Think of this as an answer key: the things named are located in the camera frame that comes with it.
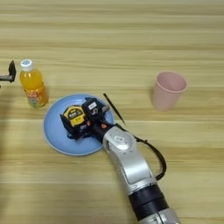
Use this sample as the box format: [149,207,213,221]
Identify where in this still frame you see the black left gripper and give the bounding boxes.
[0,59,18,83]

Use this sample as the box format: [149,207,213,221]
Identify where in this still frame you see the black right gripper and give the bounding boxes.
[59,104,116,142]

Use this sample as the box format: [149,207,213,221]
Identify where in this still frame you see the yellow black tape measure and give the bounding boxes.
[61,104,90,140]

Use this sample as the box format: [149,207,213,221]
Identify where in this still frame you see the orange juice bottle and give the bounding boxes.
[19,59,49,109]

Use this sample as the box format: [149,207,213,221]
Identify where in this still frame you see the blue round plate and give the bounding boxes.
[42,93,116,157]

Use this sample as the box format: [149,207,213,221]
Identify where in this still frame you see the pink plastic cup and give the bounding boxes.
[151,71,189,112]

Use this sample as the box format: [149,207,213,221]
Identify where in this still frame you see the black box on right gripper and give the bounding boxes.
[81,97,103,122]

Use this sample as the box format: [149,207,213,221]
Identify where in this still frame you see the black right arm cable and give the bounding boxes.
[123,123,168,182]

